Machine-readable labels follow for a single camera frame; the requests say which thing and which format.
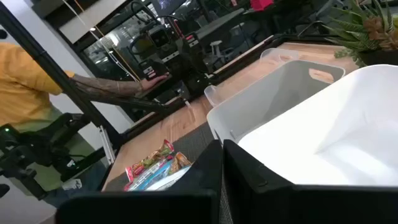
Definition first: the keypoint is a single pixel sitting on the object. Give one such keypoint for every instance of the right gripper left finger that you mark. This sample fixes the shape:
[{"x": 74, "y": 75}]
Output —
[{"x": 140, "y": 208}]

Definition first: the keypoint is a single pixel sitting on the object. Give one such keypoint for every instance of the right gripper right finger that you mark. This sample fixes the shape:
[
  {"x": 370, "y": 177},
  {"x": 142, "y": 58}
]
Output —
[{"x": 311, "y": 205}]

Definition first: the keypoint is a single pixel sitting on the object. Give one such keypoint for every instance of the blue granola bar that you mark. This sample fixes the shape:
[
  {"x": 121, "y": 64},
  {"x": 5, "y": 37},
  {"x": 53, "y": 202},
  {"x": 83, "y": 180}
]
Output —
[{"x": 152, "y": 179}]

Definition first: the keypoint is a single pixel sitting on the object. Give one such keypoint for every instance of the white backed granola bar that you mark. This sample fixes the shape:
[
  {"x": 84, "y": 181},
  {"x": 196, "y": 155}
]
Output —
[{"x": 171, "y": 182}]

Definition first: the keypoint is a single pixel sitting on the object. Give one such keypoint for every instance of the orange green Chewy bar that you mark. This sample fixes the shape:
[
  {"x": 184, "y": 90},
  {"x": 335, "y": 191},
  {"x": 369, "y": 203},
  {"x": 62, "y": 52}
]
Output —
[{"x": 146, "y": 163}]

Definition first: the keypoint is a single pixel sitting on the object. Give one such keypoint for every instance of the orange brown granola bar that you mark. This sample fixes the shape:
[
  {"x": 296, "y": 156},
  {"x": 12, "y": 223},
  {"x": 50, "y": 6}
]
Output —
[{"x": 180, "y": 161}]

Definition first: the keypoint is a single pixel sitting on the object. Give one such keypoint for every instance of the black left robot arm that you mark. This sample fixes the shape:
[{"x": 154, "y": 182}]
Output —
[{"x": 189, "y": 62}]

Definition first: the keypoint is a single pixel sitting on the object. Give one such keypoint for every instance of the person's forearm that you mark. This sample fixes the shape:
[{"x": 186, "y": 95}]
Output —
[{"x": 102, "y": 88}]

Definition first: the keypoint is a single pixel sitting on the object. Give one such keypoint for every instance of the person's hand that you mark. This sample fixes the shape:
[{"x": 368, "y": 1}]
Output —
[{"x": 152, "y": 83}]

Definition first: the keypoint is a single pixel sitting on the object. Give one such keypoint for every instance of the white stool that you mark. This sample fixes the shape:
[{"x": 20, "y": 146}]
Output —
[{"x": 216, "y": 49}]

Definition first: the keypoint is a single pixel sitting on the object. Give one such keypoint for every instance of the clear plastic bin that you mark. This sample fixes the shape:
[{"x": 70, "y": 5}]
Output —
[{"x": 214, "y": 95}]

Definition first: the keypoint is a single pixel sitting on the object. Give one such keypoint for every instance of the white printed box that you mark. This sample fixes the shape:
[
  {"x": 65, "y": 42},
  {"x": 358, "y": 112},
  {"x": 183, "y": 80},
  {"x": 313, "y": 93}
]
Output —
[{"x": 71, "y": 184}]

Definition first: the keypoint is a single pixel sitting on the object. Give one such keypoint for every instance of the grey background table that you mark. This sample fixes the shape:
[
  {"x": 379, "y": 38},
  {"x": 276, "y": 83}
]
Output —
[{"x": 217, "y": 26}]

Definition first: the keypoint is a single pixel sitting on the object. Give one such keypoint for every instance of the black device with green light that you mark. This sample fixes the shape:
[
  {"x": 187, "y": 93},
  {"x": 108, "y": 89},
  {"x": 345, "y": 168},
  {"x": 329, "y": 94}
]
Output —
[{"x": 37, "y": 146}]

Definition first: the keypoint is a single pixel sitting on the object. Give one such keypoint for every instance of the red background object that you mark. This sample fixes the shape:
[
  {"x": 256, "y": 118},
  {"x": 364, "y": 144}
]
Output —
[{"x": 261, "y": 4}]

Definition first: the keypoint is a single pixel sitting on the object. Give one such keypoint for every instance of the person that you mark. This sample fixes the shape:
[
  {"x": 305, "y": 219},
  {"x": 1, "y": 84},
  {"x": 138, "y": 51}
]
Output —
[{"x": 21, "y": 87}]

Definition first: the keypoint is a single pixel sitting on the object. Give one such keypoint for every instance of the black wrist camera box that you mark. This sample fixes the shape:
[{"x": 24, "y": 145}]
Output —
[{"x": 158, "y": 38}]

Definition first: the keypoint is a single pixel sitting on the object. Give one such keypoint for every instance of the silver frame bracket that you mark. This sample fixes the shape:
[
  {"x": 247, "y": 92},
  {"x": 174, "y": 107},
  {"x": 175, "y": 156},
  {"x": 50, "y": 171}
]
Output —
[{"x": 107, "y": 146}]

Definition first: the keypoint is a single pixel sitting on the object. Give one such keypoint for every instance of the black aluminium rig frame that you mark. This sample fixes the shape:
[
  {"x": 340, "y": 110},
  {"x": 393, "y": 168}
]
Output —
[{"x": 56, "y": 71}]

